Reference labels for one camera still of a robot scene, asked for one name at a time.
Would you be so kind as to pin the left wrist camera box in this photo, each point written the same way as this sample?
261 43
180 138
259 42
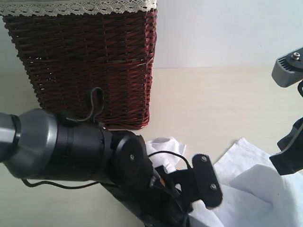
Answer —
206 183

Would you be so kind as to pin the white lace cloth trim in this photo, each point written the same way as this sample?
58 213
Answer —
76 7

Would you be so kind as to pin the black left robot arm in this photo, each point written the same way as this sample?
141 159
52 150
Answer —
38 145

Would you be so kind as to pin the white t-shirt with red lettering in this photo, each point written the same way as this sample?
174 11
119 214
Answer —
254 194

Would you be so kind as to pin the dark red wicker basket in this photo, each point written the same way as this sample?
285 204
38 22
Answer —
65 56

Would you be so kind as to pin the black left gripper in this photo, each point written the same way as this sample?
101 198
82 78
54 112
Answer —
157 206

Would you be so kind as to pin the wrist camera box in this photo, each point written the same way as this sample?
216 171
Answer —
288 69
206 183

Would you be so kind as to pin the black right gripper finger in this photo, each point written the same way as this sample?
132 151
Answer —
290 158

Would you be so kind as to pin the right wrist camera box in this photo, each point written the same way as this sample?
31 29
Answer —
288 69

